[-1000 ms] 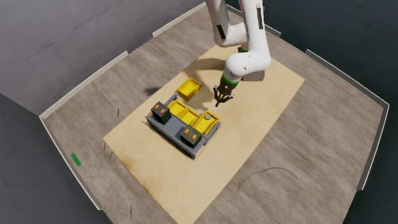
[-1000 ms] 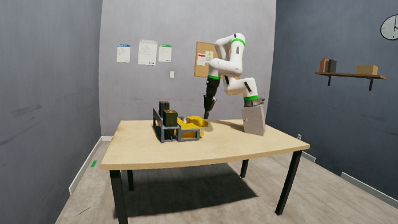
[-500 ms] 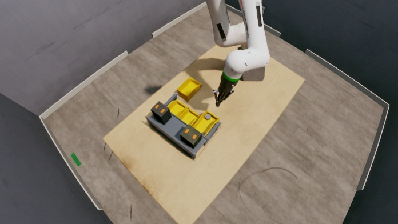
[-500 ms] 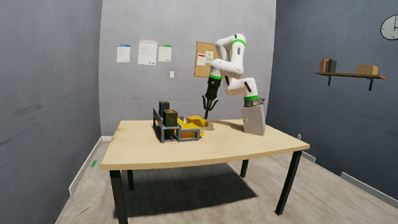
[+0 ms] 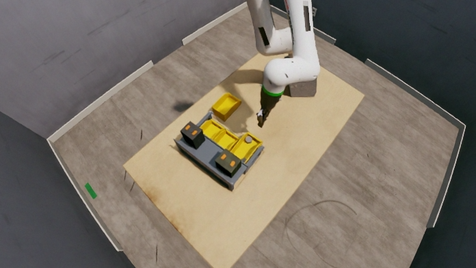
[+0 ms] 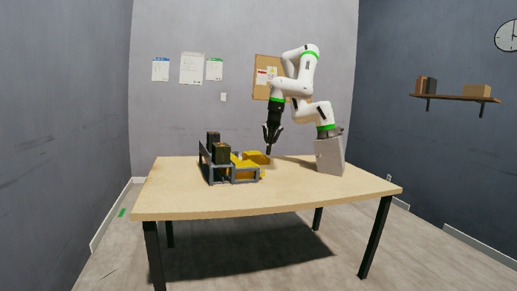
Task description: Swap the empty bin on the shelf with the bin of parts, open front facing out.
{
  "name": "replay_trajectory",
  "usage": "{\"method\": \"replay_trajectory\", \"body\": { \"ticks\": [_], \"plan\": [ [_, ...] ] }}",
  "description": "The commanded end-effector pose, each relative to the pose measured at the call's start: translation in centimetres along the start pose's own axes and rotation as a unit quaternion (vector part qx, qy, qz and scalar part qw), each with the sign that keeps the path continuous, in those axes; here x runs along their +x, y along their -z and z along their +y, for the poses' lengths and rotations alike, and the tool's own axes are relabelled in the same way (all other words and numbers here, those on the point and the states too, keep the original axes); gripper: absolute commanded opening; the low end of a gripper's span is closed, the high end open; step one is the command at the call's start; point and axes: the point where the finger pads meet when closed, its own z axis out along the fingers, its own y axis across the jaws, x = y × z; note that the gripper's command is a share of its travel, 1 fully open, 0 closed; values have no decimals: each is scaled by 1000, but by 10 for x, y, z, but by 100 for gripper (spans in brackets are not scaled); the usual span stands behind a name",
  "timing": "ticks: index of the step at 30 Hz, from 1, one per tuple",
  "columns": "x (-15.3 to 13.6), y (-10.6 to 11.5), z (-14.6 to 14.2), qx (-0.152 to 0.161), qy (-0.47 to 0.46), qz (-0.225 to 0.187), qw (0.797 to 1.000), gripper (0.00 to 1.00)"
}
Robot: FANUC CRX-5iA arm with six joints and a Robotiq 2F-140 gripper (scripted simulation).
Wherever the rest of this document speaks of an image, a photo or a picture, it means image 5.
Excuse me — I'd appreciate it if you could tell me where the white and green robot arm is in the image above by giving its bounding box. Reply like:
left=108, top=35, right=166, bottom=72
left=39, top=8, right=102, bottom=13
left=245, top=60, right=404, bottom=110
left=246, top=0, right=320, bottom=104

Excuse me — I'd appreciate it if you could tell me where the yellow bin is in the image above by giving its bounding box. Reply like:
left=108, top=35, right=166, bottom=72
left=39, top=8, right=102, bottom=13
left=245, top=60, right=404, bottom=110
left=211, top=93, right=241, bottom=121
left=231, top=132, right=263, bottom=164
left=200, top=119, right=225, bottom=140
left=214, top=129, right=240, bottom=151

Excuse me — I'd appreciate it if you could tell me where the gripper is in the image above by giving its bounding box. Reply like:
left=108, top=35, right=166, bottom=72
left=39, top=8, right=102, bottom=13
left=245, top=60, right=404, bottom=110
left=256, top=99, right=276, bottom=128

